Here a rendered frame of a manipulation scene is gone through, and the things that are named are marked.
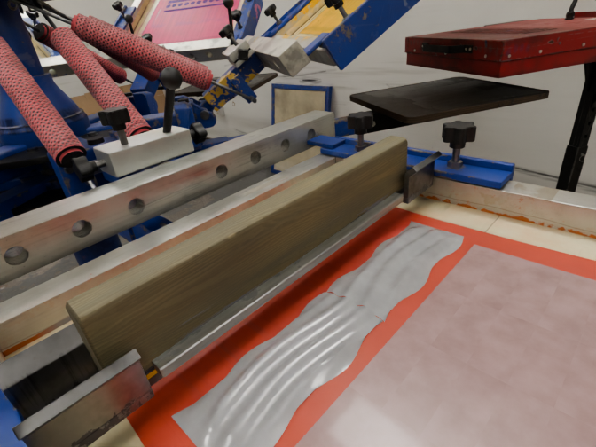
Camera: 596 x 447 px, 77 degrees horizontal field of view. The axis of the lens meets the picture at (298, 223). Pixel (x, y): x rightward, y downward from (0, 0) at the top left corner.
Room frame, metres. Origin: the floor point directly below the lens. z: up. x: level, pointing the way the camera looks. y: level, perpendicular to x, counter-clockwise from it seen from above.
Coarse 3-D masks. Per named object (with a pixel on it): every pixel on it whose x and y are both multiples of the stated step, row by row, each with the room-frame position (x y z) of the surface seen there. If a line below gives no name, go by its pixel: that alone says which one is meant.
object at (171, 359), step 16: (384, 208) 0.40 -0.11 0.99; (352, 224) 0.37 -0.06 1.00; (368, 224) 0.37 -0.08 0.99; (336, 240) 0.34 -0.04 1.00; (304, 256) 0.31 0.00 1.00; (320, 256) 0.31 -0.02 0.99; (288, 272) 0.29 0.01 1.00; (304, 272) 0.30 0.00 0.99; (256, 288) 0.27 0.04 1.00; (272, 288) 0.27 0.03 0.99; (240, 304) 0.25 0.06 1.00; (256, 304) 0.25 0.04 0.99; (224, 320) 0.23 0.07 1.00; (240, 320) 0.24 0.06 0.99; (192, 336) 0.22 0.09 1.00; (208, 336) 0.22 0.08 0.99; (176, 352) 0.21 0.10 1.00; (192, 352) 0.21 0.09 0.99; (160, 368) 0.19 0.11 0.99; (176, 368) 0.20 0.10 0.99
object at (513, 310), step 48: (384, 240) 0.39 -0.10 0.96; (480, 240) 0.36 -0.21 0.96; (432, 288) 0.29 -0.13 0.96; (480, 288) 0.28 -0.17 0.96; (528, 288) 0.27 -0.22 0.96; (576, 288) 0.27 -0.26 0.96; (432, 336) 0.23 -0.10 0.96; (480, 336) 0.22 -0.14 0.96; (528, 336) 0.22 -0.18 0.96; (576, 336) 0.21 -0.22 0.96; (528, 384) 0.17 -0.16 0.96; (576, 384) 0.17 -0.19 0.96
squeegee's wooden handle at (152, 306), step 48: (384, 144) 0.44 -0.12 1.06; (288, 192) 0.33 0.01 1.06; (336, 192) 0.36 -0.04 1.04; (384, 192) 0.42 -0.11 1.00; (192, 240) 0.26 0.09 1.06; (240, 240) 0.27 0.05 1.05; (288, 240) 0.30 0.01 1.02; (96, 288) 0.21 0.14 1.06; (144, 288) 0.21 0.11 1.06; (192, 288) 0.23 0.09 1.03; (240, 288) 0.26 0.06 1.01; (96, 336) 0.18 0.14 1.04; (144, 336) 0.20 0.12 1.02
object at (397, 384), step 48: (288, 288) 0.32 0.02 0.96; (240, 336) 0.25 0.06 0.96; (384, 336) 0.23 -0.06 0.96; (192, 384) 0.21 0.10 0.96; (336, 384) 0.19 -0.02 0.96; (384, 384) 0.19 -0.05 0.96; (432, 384) 0.18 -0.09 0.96; (480, 384) 0.18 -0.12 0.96; (144, 432) 0.17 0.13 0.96; (288, 432) 0.16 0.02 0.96; (336, 432) 0.15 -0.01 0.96; (384, 432) 0.15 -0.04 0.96; (432, 432) 0.15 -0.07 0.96; (480, 432) 0.14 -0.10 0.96; (528, 432) 0.14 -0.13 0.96; (576, 432) 0.14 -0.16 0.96
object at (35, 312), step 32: (320, 160) 0.61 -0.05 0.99; (256, 192) 0.50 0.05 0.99; (448, 192) 0.47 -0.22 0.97; (480, 192) 0.44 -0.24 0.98; (512, 192) 0.41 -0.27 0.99; (544, 192) 0.40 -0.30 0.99; (576, 192) 0.39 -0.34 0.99; (192, 224) 0.42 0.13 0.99; (544, 224) 0.38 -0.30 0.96; (576, 224) 0.36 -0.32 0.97; (128, 256) 0.36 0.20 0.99; (32, 288) 0.32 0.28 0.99; (64, 288) 0.31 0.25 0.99; (0, 320) 0.27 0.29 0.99; (32, 320) 0.29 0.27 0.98; (64, 320) 0.30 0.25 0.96; (0, 352) 0.26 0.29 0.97
